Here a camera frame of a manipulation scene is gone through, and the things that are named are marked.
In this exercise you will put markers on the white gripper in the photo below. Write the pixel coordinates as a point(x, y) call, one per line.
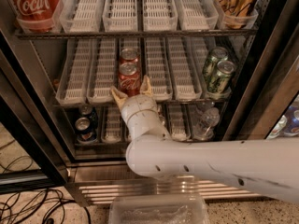
point(137, 104)

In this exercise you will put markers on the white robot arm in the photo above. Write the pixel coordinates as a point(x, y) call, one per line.
point(269, 167)

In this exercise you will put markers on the front orange soda can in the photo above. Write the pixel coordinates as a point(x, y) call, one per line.
point(161, 115)

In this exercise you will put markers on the rear blue pepsi can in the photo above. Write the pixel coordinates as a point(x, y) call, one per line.
point(89, 112)

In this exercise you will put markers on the blue pepsi can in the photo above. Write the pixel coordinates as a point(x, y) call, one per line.
point(89, 112)
point(85, 131)

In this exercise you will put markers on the front blue pepsi can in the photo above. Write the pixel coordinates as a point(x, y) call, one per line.
point(85, 131)

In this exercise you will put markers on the front green soda can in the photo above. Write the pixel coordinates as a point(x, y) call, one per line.
point(221, 77)

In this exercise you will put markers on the green soda can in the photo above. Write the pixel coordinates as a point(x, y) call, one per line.
point(214, 56)
point(221, 77)

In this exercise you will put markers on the rear green soda can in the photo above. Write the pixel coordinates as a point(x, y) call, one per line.
point(214, 56)

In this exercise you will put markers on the steel fridge base grille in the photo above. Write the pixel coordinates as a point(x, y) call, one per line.
point(101, 184)

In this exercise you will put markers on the black fridge door left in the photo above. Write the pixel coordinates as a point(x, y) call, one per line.
point(30, 131)

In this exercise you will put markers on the large red coke can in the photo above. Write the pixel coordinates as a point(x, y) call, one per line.
point(37, 16)

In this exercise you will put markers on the glass fridge door right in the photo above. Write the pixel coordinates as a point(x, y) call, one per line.
point(267, 81)

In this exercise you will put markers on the white can behind glass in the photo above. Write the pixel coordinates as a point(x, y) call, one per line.
point(278, 128)

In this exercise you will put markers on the blue can behind glass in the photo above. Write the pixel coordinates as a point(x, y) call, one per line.
point(292, 125)

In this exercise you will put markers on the clear plastic water bottle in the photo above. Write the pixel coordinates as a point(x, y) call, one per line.
point(207, 116)

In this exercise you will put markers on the clear plastic bin on floor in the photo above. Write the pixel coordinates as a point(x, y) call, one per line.
point(159, 209)

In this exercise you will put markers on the gold brown cans top right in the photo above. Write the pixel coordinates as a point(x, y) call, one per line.
point(236, 14)

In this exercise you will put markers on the middle wire shelf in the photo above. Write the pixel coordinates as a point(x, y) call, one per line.
point(65, 104)

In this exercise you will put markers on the wire shelf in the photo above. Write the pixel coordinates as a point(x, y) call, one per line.
point(139, 34)
point(65, 104)

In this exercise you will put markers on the top wire shelf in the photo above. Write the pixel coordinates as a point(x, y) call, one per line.
point(139, 34)

